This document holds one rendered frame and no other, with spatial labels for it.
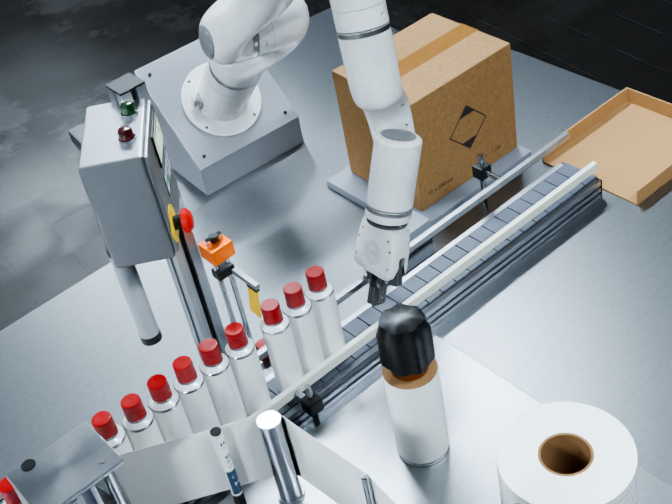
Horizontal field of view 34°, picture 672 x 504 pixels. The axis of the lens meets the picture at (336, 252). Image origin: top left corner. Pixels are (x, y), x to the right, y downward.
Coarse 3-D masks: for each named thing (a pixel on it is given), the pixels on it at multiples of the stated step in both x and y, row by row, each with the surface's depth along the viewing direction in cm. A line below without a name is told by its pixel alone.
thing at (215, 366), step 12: (204, 348) 177; (216, 348) 177; (204, 360) 178; (216, 360) 178; (228, 360) 181; (204, 372) 179; (216, 372) 179; (228, 372) 180; (216, 384) 180; (228, 384) 181; (216, 396) 182; (228, 396) 183; (240, 396) 186; (216, 408) 185; (228, 408) 184; (240, 408) 186; (228, 420) 186
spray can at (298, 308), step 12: (288, 288) 185; (300, 288) 185; (288, 300) 185; (300, 300) 186; (288, 312) 187; (300, 312) 186; (312, 312) 188; (300, 324) 187; (312, 324) 189; (300, 336) 189; (312, 336) 190; (300, 348) 191; (312, 348) 192; (300, 360) 194; (312, 360) 193; (324, 360) 196
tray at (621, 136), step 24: (624, 96) 254; (648, 96) 249; (600, 120) 251; (624, 120) 249; (648, 120) 248; (576, 144) 245; (600, 144) 244; (624, 144) 242; (648, 144) 241; (600, 168) 237; (624, 168) 236; (648, 168) 235; (624, 192) 230; (648, 192) 227
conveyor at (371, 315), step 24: (576, 168) 231; (528, 192) 228; (576, 192) 225; (504, 216) 223; (480, 240) 218; (504, 240) 217; (432, 264) 215; (480, 264) 213; (408, 288) 211; (312, 384) 196; (288, 408) 192
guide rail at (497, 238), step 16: (576, 176) 223; (560, 192) 221; (544, 208) 220; (512, 224) 215; (496, 240) 213; (480, 256) 212; (448, 272) 207; (432, 288) 206; (416, 304) 204; (368, 336) 199; (336, 352) 196; (352, 352) 197; (320, 368) 193; (304, 384) 192; (272, 400) 189; (288, 400) 191
